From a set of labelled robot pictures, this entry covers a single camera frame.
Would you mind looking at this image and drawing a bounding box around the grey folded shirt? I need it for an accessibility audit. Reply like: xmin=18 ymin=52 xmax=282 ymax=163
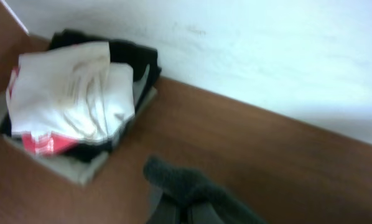
xmin=0 ymin=63 xmax=159 ymax=187

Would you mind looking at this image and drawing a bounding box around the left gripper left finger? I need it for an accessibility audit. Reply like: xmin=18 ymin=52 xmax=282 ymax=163
xmin=146 ymin=186 xmax=181 ymax=224

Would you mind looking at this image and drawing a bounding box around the white folded t-shirt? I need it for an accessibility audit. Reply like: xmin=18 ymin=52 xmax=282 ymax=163
xmin=7 ymin=42 xmax=135 ymax=142

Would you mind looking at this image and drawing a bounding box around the red and white folded shirt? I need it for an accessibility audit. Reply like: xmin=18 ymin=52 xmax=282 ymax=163
xmin=6 ymin=66 xmax=79 ymax=156

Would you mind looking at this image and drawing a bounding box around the dark teal t-shirt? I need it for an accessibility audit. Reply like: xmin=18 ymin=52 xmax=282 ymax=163
xmin=143 ymin=156 xmax=266 ymax=224

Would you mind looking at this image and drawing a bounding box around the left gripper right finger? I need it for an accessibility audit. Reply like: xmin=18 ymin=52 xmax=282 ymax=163
xmin=187 ymin=202 xmax=225 ymax=224

